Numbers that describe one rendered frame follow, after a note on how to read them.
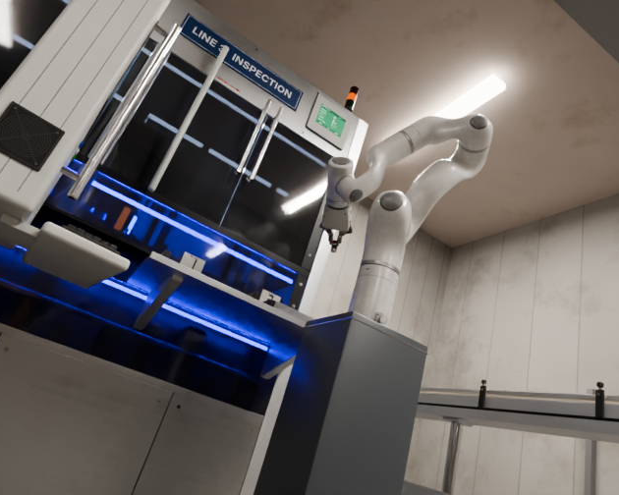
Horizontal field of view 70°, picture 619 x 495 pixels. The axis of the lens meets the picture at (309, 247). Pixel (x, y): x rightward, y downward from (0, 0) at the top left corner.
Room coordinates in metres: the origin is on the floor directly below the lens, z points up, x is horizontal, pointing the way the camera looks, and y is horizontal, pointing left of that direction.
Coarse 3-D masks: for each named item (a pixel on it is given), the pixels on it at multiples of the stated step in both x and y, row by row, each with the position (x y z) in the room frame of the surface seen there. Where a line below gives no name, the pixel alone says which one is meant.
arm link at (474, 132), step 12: (420, 120) 1.16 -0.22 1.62; (432, 120) 1.14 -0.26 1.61; (444, 120) 1.12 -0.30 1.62; (456, 120) 1.08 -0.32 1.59; (468, 120) 1.04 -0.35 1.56; (480, 120) 1.02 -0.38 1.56; (408, 132) 1.16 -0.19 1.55; (420, 132) 1.15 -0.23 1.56; (432, 132) 1.15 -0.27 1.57; (444, 132) 1.11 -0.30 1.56; (456, 132) 1.07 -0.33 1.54; (468, 132) 1.05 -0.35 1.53; (480, 132) 1.03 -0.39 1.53; (492, 132) 1.04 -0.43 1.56; (420, 144) 1.18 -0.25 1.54; (468, 144) 1.08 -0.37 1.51; (480, 144) 1.07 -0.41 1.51
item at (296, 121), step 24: (192, 0) 1.40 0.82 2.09; (168, 24) 1.39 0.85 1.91; (216, 24) 1.46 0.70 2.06; (192, 48) 1.44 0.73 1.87; (240, 48) 1.51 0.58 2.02; (288, 72) 1.61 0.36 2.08; (240, 96) 1.55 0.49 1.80; (264, 96) 1.59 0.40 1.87; (312, 96) 1.67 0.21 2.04; (288, 120) 1.64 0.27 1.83; (96, 144) 1.40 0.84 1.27; (312, 144) 1.72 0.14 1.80; (144, 192) 1.48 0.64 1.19; (72, 216) 1.42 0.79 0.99; (192, 216) 1.56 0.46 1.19; (120, 240) 1.48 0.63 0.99; (240, 240) 1.64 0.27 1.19; (288, 264) 1.74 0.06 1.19
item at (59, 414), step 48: (0, 336) 1.42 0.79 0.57; (0, 384) 1.44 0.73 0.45; (48, 384) 1.49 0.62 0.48; (96, 384) 1.54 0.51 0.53; (144, 384) 1.60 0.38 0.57; (0, 432) 1.47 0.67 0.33; (48, 432) 1.51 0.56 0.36; (96, 432) 1.57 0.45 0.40; (144, 432) 1.62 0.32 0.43; (192, 432) 1.68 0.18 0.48; (240, 432) 1.75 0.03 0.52; (0, 480) 1.49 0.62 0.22; (48, 480) 1.54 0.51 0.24; (96, 480) 1.59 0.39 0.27; (144, 480) 1.65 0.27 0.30; (192, 480) 1.71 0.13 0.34; (240, 480) 1.78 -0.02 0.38
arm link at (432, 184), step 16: (448, 160) 1.12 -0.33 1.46; (464, 160) 1.15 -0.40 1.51; (480, 160) 1.14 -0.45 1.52; (432, 176) 1.12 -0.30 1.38; (448, 176) 1.12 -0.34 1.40; (464, 176) 1.15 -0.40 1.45; (416, 192) 1.16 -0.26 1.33; (432, 192) 1.14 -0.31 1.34; (416, 208) 1.19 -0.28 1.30; (416, 224) 1.21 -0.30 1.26
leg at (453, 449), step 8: (456, 424) 1.95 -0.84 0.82; (464, 424) 1.96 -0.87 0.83; (472, 424) 1.95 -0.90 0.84; (456, 432) 1.95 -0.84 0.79; (448, 440) 1.98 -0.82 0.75; (456, 440) 1.95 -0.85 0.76; (448, 448) 1.97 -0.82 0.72; (456, 448) 1.95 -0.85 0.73; (448, 456) 1.96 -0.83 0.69; (456, 456) 1.95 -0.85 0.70; (448, 464) 1.96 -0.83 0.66; (456, 464) 1.95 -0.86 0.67; (448, 472) 1.96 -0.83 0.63; (456, 472) 1.96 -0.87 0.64; (448, 480) 1.95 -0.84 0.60; (448, 488) 1.95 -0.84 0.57
